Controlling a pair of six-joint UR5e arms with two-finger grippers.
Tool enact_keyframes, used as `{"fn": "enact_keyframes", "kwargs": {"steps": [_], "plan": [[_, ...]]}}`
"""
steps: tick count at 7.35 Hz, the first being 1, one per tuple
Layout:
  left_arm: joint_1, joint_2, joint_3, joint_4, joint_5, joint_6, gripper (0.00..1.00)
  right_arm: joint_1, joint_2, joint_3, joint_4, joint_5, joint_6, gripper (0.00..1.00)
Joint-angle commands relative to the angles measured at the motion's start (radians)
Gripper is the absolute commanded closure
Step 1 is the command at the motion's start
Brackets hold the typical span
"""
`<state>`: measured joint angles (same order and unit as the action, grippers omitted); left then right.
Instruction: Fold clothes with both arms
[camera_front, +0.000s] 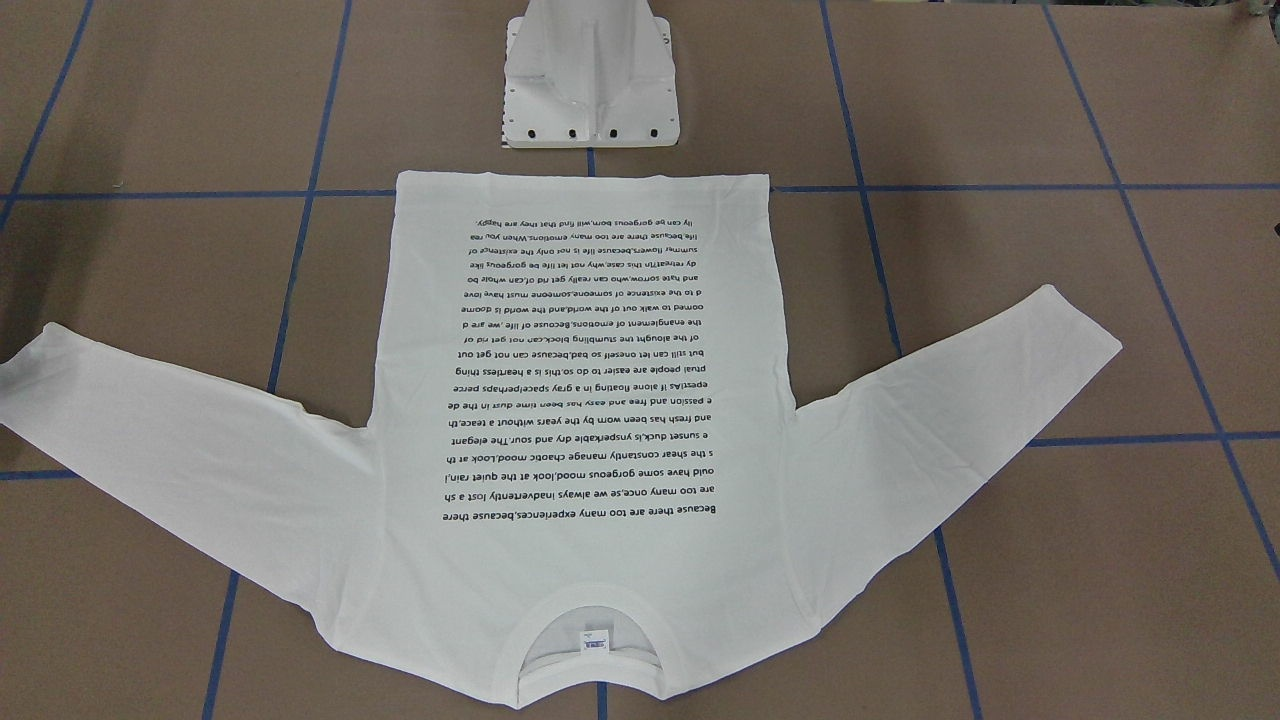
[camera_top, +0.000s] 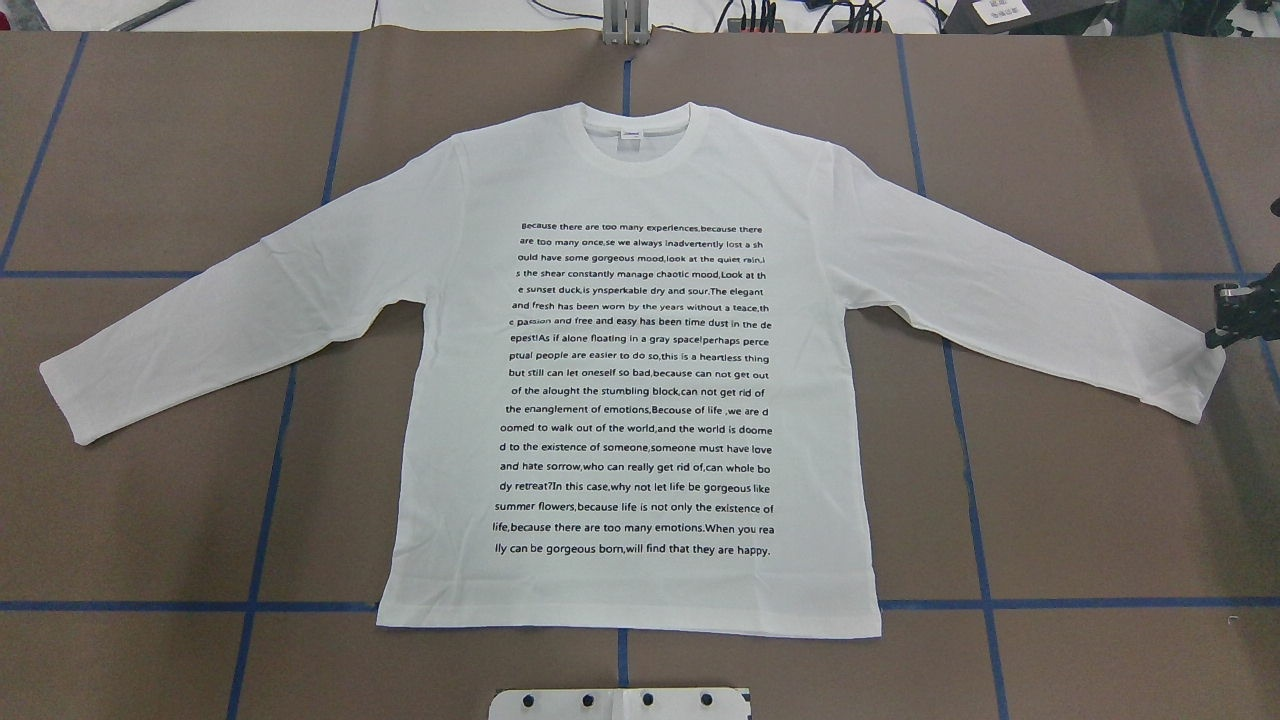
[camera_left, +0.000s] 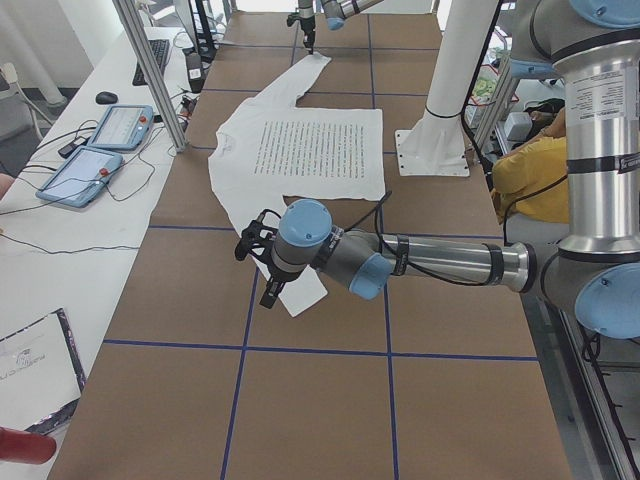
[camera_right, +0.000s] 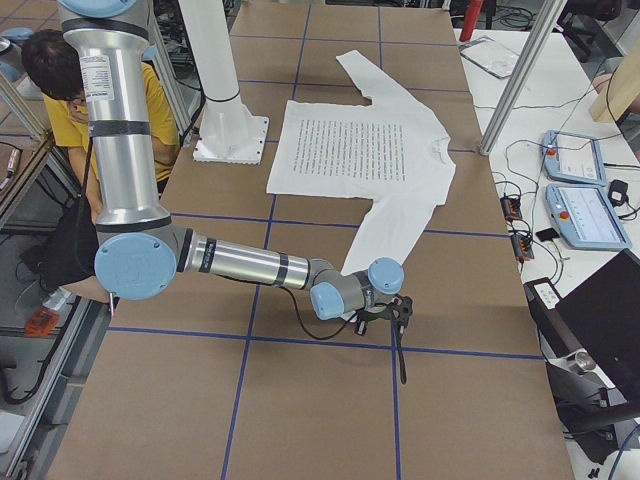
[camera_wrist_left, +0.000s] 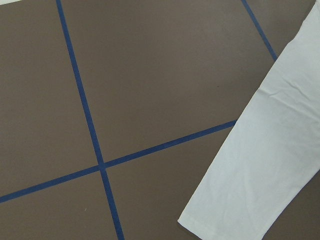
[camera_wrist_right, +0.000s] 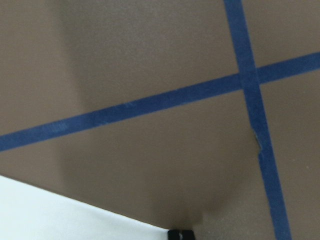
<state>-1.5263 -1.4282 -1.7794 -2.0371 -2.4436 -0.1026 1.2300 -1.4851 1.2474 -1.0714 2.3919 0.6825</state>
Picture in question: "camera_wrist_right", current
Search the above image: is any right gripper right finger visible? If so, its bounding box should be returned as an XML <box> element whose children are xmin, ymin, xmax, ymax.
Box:
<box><xmin>182</xmin><ymin>229</ymin><xmax>195</xmax><ymax>240</ymax></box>

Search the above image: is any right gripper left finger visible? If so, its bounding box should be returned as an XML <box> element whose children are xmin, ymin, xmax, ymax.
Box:
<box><xmin>167</xmin><ymin>229</ymin><xmax>182</xmax><ymax>240</ymax></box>

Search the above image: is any white long-sleeve printed shirt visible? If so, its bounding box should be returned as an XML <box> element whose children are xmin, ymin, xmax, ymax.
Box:
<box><xmin>0</xmin><ymin>176</ymin><xmax>168</xmax><ymax>240</ymax></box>

